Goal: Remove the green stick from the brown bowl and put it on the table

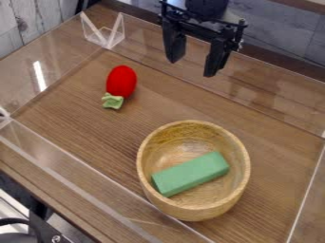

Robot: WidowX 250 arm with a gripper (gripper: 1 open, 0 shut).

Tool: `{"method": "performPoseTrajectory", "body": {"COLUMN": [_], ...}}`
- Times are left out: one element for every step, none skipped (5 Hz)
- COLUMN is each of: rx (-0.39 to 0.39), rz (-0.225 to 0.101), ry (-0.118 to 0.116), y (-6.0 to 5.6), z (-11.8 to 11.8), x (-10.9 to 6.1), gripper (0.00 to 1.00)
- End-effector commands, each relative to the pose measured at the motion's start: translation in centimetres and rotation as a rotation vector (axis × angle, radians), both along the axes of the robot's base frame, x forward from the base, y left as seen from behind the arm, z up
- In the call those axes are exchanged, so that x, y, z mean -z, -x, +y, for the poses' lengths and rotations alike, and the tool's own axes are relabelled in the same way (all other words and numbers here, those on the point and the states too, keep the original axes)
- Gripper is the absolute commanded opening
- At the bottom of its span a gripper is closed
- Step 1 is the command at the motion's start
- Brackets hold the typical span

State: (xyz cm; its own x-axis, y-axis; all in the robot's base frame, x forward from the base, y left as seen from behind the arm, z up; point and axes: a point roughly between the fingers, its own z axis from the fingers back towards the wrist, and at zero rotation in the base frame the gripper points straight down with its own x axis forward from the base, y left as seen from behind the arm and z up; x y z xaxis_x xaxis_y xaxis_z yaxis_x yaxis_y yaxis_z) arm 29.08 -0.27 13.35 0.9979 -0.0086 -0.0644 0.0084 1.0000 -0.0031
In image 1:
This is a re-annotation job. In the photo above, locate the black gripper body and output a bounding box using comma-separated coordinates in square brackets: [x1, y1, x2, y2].
[161, 0, 248, 50]

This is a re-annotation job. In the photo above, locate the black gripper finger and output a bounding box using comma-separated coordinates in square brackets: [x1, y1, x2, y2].
[204, 38, 232, 77]
[162, 19, 188, 64]

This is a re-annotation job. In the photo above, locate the green rectangular block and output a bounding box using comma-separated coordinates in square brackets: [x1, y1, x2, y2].
[152, 152, 231, 197]

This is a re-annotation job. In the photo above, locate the brown wooden bowl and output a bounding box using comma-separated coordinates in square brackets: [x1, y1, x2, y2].
[137, 120, 252, 221]

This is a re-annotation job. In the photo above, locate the red plush strawberry toy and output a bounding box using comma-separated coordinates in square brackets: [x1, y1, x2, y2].
[102, 65, 138, 109]

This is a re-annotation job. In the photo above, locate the black stand base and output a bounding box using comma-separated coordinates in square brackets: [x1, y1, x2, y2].
[0, 212, 67, 243]

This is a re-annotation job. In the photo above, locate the clear acrylic corner bracket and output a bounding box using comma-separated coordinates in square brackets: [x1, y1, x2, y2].
[81, 12, 126, 49]

